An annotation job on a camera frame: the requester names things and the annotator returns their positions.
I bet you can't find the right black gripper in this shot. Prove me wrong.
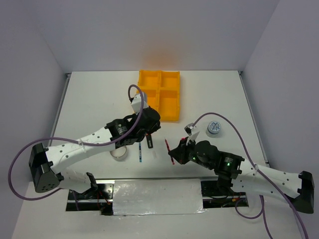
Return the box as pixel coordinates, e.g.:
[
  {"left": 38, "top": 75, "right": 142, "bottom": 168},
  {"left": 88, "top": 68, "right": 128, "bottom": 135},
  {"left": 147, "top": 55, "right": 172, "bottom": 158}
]
[{"left": 168, "top": 136, "right": 213, "bottom": 169}]

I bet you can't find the blue gel pen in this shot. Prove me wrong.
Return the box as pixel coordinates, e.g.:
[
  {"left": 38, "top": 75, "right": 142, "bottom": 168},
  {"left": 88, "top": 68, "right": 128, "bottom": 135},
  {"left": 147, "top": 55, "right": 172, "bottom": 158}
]
[{"left": 139, "top": 142, "right": 142, "bottom": 163}]

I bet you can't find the red pen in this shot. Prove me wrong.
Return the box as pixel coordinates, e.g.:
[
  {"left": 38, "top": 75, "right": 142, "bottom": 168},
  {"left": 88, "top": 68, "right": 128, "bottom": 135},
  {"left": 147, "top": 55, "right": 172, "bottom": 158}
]
[{"left": 164, "top": 138, "right": 175, "bottom": 165}]

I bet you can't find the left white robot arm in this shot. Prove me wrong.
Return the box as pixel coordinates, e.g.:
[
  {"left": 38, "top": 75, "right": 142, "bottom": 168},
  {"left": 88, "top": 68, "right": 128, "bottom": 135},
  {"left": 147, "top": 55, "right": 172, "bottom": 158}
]
[{"left": 29, "top": 107, "right": 160, "bottom": 199}]

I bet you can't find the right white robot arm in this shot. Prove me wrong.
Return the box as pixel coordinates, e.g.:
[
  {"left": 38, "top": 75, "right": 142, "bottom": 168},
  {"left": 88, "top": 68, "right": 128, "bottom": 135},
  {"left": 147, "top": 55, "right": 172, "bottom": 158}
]
[{"left": 168, "top": 138, "right": 315, "bottom": 214}]

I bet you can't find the orange cap black highlighter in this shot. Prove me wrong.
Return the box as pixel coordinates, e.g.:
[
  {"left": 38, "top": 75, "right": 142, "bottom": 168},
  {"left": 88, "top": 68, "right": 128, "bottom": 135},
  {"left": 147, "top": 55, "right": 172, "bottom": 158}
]
[{"left": 147, "top": 141, "right": 154, "bottom": 149}]

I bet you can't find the clear tape roll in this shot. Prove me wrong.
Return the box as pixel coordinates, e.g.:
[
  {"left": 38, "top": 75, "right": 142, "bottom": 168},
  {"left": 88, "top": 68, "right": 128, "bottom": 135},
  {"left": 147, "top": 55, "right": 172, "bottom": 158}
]
[{"left": 110, "top": 146, "right": 128, "bottom": 162}]

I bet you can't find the right blue putty jar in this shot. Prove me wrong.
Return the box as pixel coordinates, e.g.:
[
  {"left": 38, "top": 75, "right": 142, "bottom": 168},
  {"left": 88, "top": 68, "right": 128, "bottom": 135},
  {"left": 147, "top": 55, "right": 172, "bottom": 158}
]
[{"left": 206, "top": 121, "right": 222, "bottom": 137}]

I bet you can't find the silver foil covered panel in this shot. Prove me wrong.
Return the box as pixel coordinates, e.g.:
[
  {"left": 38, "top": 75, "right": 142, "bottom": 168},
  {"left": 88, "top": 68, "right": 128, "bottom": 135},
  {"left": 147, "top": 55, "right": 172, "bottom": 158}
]
[{"left": 113, "top": 179, "right": 204, "bottom": 216}]

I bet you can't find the yellow four-compartment organizer tray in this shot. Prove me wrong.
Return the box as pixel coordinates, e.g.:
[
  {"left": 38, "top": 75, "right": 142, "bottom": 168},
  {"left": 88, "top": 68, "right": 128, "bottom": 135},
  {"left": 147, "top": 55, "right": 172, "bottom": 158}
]
[{"left": 138, "top": 70, "right": 180, "bottom": 122}]

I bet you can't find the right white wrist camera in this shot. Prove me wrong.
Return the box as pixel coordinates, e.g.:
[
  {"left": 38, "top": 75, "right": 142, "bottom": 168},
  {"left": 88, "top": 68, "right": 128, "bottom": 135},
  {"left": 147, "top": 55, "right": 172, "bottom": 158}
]
[{"left": 184, "top": 123, "right": 200, "bottom": 145}]

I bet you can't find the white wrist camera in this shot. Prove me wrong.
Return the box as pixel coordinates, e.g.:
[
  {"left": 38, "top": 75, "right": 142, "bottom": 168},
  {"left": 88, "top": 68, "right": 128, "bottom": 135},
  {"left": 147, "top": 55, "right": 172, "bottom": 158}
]
[
  {"left": 184, "top": 123, "right": 200, "bottom": 145},
  {"left": 131, "top": 92, "right": 149, "bottom": 114}
]

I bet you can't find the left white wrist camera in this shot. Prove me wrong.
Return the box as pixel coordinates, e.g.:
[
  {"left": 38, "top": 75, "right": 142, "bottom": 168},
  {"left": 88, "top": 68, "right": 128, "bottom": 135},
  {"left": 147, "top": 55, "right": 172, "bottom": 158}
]
[{"left": 131, "top": 92, "right": 149, "bottom": 114}]

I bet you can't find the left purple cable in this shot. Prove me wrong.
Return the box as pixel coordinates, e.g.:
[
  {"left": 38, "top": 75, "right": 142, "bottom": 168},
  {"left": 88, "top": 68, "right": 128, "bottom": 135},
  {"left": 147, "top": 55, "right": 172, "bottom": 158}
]
[{"left": 8, "top": 85, "right": 144, "bottom": 201}]

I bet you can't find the purple cable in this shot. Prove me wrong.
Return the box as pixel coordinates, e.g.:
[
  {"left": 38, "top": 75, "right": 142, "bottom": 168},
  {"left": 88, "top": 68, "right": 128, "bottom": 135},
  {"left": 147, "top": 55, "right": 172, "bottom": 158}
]
[
  {"left": 8, "top": 85, "right": 144, "bottom": 201},
  {"left": 193, "top": 113, "right": 310, "bottom": 239}
]

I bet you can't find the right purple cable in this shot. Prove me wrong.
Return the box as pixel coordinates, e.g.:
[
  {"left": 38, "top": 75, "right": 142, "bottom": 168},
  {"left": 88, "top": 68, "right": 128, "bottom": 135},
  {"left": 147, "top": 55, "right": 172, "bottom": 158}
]
[{"left": 193, "top": 113, "right": 310, "bottom": 239}]

